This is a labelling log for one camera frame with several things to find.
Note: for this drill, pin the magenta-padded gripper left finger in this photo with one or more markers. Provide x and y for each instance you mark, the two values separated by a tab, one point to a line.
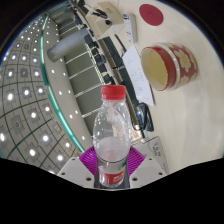
75	170

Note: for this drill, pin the long curved conference desk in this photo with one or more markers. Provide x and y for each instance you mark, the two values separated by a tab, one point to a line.
116	60

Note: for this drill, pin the red cream patterned mug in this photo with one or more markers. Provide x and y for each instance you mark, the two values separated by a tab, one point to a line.
181	63

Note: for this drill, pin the clear red-capped water bottle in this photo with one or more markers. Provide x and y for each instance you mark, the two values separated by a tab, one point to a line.
111	133

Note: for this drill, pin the black conference microphone console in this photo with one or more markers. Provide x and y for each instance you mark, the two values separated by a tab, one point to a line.
145	116

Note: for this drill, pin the black marker pen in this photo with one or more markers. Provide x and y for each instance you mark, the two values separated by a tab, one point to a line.
100	15

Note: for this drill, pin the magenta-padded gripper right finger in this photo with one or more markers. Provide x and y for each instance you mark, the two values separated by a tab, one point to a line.
146	170

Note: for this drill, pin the ceiling lights group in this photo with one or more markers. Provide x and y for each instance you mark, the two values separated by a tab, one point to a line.
33	115

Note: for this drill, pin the flat round red coaster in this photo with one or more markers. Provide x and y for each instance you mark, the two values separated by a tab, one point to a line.
151	14

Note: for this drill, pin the grey round column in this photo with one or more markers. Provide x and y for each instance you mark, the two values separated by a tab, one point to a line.
66	45

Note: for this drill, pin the black office chairs group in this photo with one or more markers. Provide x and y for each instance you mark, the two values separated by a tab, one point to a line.
96	60

